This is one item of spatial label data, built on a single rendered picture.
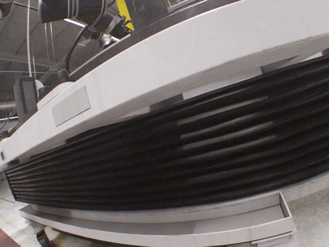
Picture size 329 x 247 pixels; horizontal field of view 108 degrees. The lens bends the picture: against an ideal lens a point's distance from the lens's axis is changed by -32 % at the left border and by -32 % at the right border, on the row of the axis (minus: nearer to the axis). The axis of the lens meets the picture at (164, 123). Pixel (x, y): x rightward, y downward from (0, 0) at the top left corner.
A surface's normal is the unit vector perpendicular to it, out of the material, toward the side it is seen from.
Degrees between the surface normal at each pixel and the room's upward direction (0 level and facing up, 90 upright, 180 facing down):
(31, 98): 90
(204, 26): 90
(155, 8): 90
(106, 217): 90
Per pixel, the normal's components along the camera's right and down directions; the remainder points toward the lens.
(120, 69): -0.35, 0.14
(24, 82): 0.88, -0.28
